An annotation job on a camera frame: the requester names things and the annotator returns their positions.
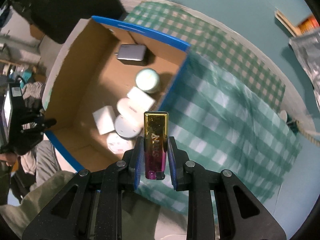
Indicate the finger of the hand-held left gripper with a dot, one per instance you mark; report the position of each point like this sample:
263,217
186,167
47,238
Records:
45,123

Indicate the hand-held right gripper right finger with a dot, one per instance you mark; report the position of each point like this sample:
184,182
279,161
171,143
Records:
172,165

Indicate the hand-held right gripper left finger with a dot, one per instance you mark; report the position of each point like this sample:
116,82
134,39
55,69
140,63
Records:
138,165

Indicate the white octagonal case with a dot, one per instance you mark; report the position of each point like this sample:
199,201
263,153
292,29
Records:
116,142

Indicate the gold and purple lighter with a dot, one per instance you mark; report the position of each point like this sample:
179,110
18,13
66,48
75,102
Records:
155,135

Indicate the black round tin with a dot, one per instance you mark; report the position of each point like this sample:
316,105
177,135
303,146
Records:
123,130

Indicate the large white charger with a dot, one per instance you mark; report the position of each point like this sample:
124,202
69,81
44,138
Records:
103,120

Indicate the small white charger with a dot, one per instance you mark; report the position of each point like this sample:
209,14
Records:
140,97

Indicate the blue cardboard box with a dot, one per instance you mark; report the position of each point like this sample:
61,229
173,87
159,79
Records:
95,67

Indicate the mint green round tin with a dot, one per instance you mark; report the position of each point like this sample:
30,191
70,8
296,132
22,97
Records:
147,80

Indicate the grey charger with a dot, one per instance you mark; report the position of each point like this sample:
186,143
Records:
131,52

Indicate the person's left hand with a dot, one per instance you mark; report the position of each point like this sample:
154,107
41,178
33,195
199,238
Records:
10,159

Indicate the striped cloth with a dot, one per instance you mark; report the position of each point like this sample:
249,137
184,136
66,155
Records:
33,90

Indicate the green checked plastic tablecloth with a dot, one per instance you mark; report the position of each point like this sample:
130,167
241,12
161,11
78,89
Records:
225,130

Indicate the cardboard sheet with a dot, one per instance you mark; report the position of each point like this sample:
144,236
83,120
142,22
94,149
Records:
37,31

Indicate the white plastic object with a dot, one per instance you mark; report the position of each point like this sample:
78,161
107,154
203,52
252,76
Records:
283,116

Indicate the black hanging cloth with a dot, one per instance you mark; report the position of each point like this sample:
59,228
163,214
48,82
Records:
75,5

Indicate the green checked fabric cloth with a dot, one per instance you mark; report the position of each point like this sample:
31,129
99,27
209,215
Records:
200,37

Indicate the silver foil curtain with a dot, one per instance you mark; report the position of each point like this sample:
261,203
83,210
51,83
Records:
310,55

